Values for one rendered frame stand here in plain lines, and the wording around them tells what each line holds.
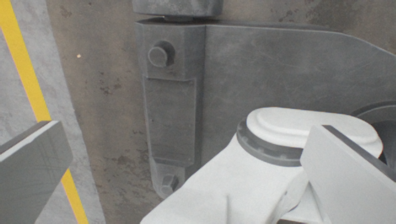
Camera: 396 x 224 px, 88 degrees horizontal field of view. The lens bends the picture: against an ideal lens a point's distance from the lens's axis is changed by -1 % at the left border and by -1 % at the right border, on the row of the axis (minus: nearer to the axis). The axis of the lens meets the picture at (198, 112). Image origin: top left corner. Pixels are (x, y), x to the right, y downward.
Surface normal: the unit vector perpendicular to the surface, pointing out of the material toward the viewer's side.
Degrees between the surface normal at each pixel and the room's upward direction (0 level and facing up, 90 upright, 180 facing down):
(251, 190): 90
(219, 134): 0
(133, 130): 0
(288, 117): 90
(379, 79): 0
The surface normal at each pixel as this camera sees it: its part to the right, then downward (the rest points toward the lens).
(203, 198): 0.10, -0.99
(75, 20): -0.18, 0.48
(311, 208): 0.03, -0.88
